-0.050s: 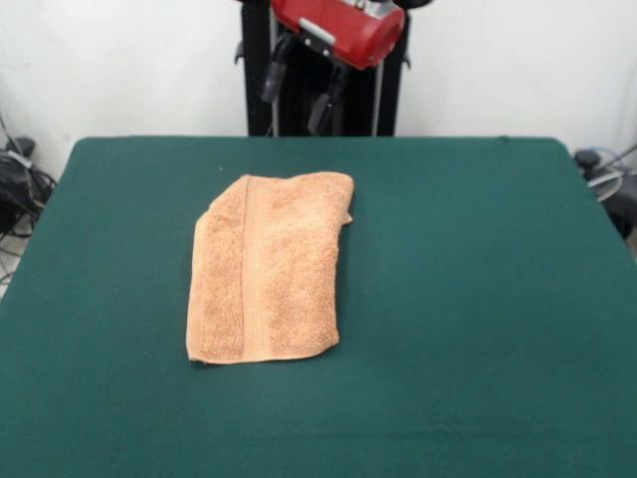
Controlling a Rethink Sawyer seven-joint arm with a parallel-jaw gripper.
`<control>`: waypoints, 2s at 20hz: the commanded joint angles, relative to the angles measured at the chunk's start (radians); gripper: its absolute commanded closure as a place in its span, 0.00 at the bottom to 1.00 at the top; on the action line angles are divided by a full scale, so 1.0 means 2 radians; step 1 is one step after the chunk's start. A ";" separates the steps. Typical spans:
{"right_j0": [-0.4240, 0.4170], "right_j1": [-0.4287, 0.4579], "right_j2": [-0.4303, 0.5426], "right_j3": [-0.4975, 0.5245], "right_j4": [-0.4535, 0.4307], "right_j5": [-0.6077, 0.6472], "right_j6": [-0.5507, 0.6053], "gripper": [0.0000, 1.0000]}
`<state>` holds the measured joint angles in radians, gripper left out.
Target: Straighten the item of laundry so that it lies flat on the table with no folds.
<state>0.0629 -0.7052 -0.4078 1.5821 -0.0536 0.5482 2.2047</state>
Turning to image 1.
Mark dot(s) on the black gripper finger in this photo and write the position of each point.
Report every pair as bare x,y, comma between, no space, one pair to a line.
323,107
274,79

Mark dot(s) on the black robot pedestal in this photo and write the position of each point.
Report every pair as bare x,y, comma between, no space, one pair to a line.
298,114

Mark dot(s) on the dark green table cloth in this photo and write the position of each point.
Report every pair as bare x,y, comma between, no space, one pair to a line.
149,398

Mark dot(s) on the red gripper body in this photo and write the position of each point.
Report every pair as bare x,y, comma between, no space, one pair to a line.
343,30

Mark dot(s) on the orange terry towel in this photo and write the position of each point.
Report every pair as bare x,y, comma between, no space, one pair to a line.
278,269

